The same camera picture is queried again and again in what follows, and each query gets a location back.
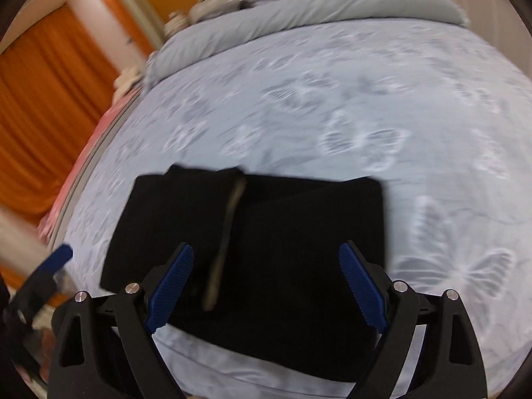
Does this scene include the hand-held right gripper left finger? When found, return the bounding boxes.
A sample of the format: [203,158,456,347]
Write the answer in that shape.
[48,242,195,399]

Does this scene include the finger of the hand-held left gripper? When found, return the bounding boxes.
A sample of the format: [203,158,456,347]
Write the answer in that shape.
[19,244,74,300]

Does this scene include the black pants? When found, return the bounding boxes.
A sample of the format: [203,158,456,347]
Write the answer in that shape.
[100,164,391,383]

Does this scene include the narrow orange curtain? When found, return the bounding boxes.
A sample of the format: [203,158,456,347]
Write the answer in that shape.
[83,0,159,51]

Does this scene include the white flower plush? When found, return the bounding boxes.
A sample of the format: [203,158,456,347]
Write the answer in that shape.
[113,66,146,92]

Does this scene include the grey duvet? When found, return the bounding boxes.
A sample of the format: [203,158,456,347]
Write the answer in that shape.
[143,0,468,88]

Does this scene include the bed with butterfly sheet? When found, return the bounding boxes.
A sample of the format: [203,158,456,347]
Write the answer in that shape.
[37,21,532,399]

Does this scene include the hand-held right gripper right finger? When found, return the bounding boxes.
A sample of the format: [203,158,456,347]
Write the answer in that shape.
[338,240,488,399]

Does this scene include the wide orange curtain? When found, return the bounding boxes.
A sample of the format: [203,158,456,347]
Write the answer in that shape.
[0,2,121,217]

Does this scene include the white bedside ornament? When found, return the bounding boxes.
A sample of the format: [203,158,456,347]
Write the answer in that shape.
[166,10,188,36]

